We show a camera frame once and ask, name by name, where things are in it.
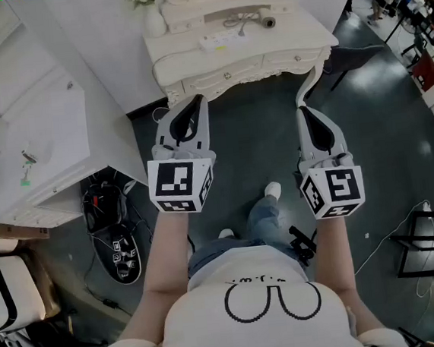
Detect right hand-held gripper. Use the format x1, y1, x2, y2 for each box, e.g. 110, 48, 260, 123
292, 101, 368, 222

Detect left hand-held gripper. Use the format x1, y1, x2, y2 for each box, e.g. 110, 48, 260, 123
140, 93, 222, 217

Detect white power strip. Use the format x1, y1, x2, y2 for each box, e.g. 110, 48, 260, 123
198, 26, 252, 55

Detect person's right forearm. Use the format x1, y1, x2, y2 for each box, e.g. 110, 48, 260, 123
308, 213, 361, 294

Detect person's left forearm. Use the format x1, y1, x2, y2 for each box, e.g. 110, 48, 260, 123
132, 207, 199, 303

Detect person's right white shoe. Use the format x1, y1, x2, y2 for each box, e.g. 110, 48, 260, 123
262, 180, 284, 203

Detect person's blue jeans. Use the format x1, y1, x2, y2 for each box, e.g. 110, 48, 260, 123
181, 191, 307, 282

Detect white ornate dressing table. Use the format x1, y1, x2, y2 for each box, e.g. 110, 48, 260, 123
139, 0, 346, 125

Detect black hip-mounted device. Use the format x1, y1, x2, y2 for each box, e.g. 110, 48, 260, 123
287, 222, 322, 269

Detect black backpack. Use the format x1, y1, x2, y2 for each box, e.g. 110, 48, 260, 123
79, 179, 131, 236

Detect white vase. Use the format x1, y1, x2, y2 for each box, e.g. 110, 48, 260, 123
142, 2, 169, 39

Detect red chair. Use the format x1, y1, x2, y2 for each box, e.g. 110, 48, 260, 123
410, 50, 434, 93

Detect white oval vanity mirror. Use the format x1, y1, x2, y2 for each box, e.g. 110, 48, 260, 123
160, 0, 291, 36

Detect white cabinet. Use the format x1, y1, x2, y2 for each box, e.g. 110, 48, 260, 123
0, 0, 153, 233

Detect black oval bag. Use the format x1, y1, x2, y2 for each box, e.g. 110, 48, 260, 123
90, 222, 144, 289

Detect brown cardboard box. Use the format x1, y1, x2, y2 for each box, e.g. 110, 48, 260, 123
0, 217, 52, 244

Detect person's white printed shirt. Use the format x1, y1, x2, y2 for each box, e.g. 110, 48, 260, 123
71, 231, 414, 347

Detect white seat with black trim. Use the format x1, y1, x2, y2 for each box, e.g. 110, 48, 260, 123
0, 171, 49, 334

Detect grey cable with plug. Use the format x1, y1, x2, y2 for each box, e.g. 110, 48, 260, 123
222, 11, 263, 32

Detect white floor cable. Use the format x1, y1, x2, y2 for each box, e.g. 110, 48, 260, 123
348, 200, 434, 305

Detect black metal frame table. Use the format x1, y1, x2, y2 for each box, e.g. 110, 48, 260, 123
388, 208, 434, 281

